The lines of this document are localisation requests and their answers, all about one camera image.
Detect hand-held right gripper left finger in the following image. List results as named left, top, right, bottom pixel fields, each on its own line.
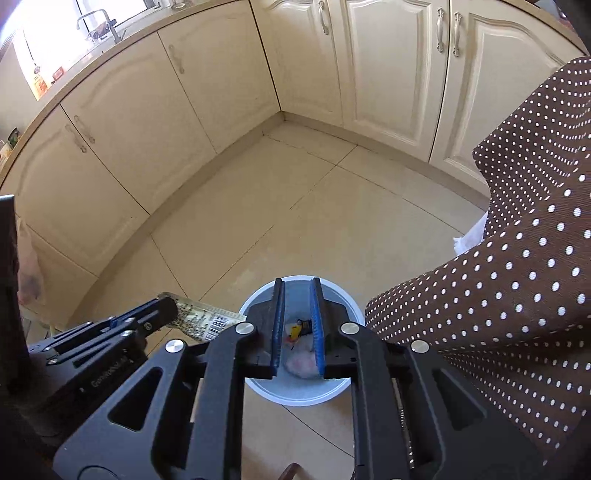
left=52, top=278, right=287, bottom=480

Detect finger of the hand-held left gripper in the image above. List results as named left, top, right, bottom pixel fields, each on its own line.
left=28, top=318, right=148, bottom=368
left=109, top=296, right=180, bottom=332

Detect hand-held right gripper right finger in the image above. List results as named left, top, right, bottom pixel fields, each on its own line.
left=310, top=277, right=546, bottom=480

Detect yellow snack wrapper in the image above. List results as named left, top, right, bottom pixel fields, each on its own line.
left=285, top=318, right=315, bottom=344

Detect pink white plastic bag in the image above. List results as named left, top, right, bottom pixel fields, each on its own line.
left=283, top=337, right=319, bottom=380

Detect clear printed plastic wrapper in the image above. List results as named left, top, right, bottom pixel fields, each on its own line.
left=159, top=292, right=247, bottom=344

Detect blue plastic bin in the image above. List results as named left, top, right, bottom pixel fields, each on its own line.
left=238, top=275, right=362, bottom=407

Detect white table underlay cloth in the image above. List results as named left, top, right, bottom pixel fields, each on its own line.
left=452, top=213, right=489, bottom=256

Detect brown polka dot tablecloth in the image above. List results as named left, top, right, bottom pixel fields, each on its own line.
left=365, top=56, right=591, bottom=462

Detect cream lower kitchen cabinets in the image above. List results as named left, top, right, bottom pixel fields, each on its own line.
left=0, top=0, right=587, bottom=278

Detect orange label jar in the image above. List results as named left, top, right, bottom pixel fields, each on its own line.
left=31, top=65, right=51, bottom=100

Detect steel faucet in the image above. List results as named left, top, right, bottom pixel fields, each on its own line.
left=76, top=11, right=124, bottom=45

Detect sliding window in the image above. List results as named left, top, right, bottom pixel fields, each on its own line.
left=9, top=0, right=162, bottom=61

